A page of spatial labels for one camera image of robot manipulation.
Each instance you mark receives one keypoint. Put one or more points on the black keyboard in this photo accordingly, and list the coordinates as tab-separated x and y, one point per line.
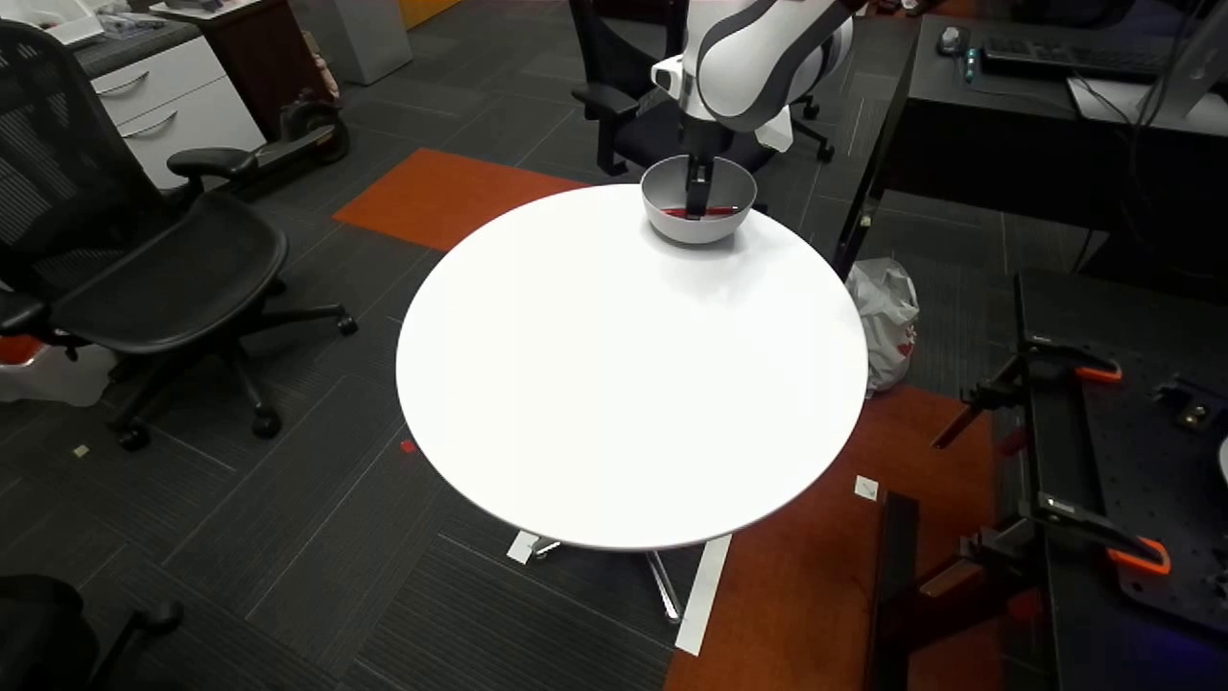
1076	52

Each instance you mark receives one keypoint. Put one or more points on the white paper sheet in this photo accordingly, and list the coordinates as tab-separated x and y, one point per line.
1116	100

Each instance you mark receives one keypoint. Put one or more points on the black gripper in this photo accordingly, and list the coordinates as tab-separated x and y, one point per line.
702	140

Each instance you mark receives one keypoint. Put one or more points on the grey bin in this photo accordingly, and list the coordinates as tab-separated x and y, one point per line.
367	40

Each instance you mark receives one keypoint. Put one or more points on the grey bowl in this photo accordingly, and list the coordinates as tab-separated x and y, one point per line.
697	232

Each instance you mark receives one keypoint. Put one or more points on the small red floor object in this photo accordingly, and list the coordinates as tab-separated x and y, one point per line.
410	447

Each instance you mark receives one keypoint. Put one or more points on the white papers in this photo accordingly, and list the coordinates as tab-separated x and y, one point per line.
52	16

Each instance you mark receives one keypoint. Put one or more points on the white plastic bag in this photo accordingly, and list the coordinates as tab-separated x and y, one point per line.
886	320

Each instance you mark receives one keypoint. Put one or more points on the small blue bottle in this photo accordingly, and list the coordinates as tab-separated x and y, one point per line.
974	65

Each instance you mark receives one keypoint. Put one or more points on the small white scrap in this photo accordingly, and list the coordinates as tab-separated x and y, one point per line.
84	450

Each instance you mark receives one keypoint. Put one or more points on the black device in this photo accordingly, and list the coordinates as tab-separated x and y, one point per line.
1190	409

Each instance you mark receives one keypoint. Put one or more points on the black orange bar clamp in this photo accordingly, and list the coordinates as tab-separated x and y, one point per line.
1050	368
1088	529

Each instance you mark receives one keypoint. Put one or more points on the black office desk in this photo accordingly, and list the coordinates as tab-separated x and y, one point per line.
1010	130

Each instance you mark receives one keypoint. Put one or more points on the black scooter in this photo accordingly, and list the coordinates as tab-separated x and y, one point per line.
314	130

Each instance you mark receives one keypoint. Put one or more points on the black padded office chair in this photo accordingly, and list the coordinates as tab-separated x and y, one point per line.
617	52

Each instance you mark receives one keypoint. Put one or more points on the white plastic object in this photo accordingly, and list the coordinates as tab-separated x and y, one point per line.
61	379

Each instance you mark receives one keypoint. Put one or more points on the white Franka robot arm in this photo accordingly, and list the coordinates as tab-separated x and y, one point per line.
753	58

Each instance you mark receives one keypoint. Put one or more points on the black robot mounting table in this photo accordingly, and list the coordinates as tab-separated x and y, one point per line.
1128	485

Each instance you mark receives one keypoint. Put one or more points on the black table post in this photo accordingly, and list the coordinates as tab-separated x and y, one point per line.
892	601

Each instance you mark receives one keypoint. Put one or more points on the small white floor tag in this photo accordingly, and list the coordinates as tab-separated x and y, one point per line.
869	489

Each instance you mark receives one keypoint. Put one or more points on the black mesh office chair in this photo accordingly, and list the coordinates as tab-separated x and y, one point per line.
168	274

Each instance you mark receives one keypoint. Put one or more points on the grey computer mouse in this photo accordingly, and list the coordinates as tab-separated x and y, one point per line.
950	40

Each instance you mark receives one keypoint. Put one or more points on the black chair with armrest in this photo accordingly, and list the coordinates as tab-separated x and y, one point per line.
44	634

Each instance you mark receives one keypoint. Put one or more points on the white table base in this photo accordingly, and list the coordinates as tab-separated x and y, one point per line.
703	597

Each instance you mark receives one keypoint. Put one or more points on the white drawer cabinet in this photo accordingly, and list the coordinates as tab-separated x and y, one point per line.
194	121

